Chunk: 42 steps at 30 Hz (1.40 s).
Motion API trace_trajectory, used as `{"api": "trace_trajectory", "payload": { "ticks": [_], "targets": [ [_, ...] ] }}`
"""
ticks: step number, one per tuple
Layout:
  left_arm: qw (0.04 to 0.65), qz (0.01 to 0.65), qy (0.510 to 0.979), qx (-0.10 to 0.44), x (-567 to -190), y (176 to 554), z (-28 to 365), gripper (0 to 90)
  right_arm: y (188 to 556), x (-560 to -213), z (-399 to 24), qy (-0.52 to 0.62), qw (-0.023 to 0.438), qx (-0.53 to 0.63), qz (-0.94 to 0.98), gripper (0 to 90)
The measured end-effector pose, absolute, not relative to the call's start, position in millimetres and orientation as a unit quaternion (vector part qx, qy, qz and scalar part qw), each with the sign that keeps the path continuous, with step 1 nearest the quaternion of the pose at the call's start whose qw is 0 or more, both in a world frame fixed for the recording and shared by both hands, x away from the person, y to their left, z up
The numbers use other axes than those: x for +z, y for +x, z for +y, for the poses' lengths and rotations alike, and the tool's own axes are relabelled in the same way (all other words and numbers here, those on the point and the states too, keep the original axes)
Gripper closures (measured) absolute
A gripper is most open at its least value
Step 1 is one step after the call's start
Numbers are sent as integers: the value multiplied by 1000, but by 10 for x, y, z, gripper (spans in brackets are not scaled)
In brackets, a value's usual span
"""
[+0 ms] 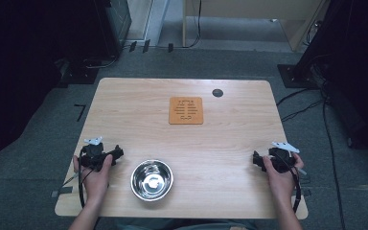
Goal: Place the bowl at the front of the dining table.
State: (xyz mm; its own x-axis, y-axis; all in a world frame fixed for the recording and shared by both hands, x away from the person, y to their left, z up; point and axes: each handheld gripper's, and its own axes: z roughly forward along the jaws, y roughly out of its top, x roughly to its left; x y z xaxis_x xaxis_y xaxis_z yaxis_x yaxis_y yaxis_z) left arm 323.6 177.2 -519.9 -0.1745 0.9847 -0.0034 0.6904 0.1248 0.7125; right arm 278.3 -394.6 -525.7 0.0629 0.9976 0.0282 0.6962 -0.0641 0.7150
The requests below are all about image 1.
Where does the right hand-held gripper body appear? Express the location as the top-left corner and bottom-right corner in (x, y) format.
(261, 141), (301, 174)

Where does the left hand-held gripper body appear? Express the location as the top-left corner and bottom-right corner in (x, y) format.
(80, 136), (116, 172)

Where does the person's left hand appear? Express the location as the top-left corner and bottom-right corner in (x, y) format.
(72, 153), (114, 205)

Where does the person's right hand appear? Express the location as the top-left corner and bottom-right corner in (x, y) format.
(262, 152), (306, 205)

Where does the shiny steel bowl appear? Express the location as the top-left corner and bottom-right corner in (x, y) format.
(129, 159), (174, 202)

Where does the grey tape strip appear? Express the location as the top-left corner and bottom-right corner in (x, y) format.
(50, 186), (74, 198)

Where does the square wooden trivet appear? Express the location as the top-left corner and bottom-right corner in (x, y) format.
(168, 96), (204, 126)

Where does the person's grey clothing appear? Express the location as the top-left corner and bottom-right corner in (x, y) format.
(113, 218), (261, 230)

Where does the black curtain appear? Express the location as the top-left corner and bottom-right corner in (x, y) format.
(0, 0), (104, 173)
(295, 0), (368, 162)

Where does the black cabinet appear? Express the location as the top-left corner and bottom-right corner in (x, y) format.
(93, 0), (132, 61)

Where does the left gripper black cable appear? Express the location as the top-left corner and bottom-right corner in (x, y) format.
(77, 149), (94, 210)

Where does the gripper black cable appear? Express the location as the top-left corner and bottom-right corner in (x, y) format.
(281, 156), (303, 214)
(77, 149), (94, 210)

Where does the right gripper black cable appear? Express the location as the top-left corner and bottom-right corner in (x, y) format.
(281, 156), (303, 214)

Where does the long black floor cable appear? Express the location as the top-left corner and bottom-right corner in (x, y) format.
(321, 92), (347, 230)

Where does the black stand base plate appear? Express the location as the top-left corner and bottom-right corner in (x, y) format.
(276, 63), (321, 90)
(57, 57), (100, 88)

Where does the hanging black cable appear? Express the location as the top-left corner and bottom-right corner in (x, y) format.
(172, 0), (203, 50)

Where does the light wooden furniture frame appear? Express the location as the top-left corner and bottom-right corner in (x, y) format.
(181, 0), (331, 53)

